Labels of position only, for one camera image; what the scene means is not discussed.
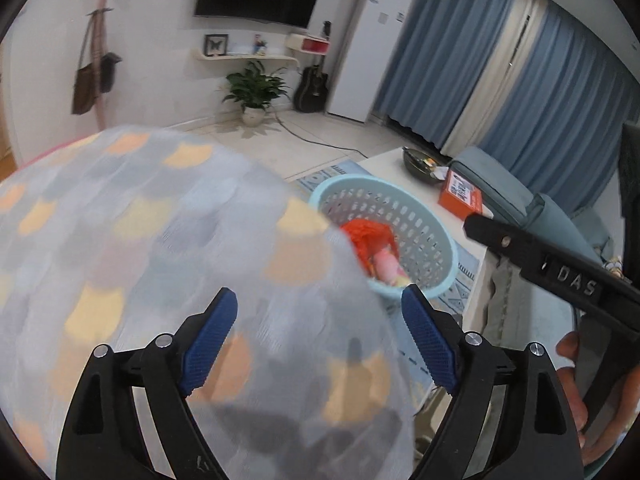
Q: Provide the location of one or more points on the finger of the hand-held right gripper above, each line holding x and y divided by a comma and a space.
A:
500, 237

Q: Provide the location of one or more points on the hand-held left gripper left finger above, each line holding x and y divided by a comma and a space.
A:
210, 345

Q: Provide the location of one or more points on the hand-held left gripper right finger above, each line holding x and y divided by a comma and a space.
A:
430, 345

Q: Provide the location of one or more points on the light blue plastic basket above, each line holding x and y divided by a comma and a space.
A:
400, 200

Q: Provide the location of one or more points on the orange plastic bag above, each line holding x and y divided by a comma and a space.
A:
370, 232

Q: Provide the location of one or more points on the person's right hand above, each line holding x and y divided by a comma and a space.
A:
570, 395

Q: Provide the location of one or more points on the floral cushion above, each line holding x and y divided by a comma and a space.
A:
614, 266

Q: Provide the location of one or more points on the orange box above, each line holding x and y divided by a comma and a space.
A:
460, 195

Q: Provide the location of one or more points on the blue sofa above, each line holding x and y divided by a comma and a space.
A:
500, 175

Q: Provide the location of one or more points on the dark bowl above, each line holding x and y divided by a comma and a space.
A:
417, 162

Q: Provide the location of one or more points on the scale pattern blanket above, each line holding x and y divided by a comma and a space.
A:
125, 260

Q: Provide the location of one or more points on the white coffee table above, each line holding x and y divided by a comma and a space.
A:
390, 165

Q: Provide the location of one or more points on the blue curtain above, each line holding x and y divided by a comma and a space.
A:
440, 45
570, 105

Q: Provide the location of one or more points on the beige curtain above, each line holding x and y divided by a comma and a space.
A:
505, 65

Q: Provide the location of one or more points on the white refrigerator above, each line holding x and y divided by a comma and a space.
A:
370, 50

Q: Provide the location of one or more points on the black guitar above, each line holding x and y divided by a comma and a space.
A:
311, 90

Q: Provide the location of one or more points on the potted green plant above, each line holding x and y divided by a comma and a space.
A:
255, 87

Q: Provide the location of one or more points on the brown hanging bag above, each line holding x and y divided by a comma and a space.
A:
84, 90

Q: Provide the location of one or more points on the black hanging bag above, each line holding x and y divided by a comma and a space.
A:
109, 70

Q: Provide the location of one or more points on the framed butterfly picture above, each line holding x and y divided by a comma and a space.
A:
216, 45

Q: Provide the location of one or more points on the small colourful figurine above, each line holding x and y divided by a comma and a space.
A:
259, 45

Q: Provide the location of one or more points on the pink coat rack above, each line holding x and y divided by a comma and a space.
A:
103, 35

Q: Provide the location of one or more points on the pink and white wall box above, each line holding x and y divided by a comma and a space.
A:
310, 45

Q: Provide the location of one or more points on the curved white wall shelf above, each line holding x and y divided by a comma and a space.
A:
250, 58

